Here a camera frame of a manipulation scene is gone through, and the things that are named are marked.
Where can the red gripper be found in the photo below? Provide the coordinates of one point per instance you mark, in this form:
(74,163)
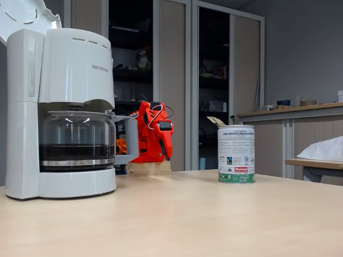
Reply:
(165,138)

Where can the wooden robot base block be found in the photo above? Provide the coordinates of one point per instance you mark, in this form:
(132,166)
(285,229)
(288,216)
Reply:
(150,170)

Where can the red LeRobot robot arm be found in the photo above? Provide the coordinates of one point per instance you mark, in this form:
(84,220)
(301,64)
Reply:
(148,144)

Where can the white and green coffee tin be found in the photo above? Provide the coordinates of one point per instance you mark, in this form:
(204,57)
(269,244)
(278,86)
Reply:
(236,150)

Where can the white drip coffee maker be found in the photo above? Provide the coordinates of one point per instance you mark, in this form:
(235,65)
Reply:
(75,67)

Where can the low grey cabinet wooden top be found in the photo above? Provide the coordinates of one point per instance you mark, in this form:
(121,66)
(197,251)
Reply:
(270,139)

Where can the grey cabinet with beige doors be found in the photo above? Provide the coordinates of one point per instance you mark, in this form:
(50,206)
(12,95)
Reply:
(171,40)
(246,67)

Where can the small white cup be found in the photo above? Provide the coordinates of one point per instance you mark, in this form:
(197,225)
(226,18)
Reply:
(269,107)

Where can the dark blue tape roll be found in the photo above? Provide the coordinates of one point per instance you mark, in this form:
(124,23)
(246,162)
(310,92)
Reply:
(283,102)

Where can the wooden side table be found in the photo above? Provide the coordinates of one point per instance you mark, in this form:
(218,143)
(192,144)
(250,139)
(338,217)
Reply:
(311,163)

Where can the beige tape roll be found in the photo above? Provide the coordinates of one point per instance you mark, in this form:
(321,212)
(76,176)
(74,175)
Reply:
(308,103)

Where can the white plastic bag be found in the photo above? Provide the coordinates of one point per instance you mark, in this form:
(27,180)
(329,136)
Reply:
(324,150)

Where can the white box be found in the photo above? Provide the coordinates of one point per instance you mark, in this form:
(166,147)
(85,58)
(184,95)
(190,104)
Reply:
(340,96)

